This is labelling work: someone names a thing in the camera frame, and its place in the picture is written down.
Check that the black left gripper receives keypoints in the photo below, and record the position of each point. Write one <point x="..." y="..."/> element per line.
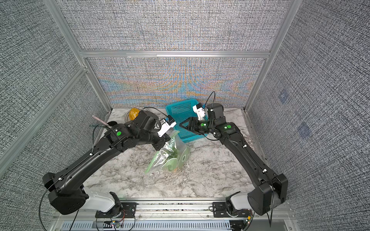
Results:
<point x="164" y="138"/>

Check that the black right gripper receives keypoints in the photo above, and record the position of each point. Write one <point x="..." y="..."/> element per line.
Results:
<point x="193" y="121"/>

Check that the clear zip-top bag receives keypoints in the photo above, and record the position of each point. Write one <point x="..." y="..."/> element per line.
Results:
<point x="162" y="155"/>

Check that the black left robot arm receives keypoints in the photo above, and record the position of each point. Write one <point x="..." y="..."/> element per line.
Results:
<point x="67" y="194"/>

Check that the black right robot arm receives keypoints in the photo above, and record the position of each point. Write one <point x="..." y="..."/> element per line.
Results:
<point x="270" y="189"/>

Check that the teal plastic basket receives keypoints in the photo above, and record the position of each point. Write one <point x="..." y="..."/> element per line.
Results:
<point x="181" y="111"/>

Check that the yellow crumbed bread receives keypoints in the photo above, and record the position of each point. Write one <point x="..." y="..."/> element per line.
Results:
<point x="133" y="113"/>

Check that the black cup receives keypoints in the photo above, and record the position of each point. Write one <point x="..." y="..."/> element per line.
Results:
<point x="112" y="123"/>

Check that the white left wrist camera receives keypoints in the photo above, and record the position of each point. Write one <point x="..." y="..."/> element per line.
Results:
<point x="168" y="124"/>

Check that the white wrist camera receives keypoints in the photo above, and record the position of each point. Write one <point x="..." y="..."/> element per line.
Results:
<point x="168" y="124"/>
<point x="200" y="112"/>

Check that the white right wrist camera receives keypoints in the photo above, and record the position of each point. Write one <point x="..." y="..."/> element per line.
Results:
<point x="200" y="112"/>

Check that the pink handled utensil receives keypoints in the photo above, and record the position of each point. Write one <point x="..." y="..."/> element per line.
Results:
<point x="100" y="120"/>

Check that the green handled utensil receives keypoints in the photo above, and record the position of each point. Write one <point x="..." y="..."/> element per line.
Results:
<point x="98" y="126"/>

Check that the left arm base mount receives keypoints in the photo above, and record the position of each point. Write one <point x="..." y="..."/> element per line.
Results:
<point x="125" y="210"/>

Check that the aluminium front rail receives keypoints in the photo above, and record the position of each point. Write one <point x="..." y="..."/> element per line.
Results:
<point x="177" y="214"/>

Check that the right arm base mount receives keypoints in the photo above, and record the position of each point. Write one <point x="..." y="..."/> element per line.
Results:
<point x="226" y="210"/>

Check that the aluminium enclosure frame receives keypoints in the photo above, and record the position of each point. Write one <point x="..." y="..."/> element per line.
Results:
<point x="41" y="64"/>

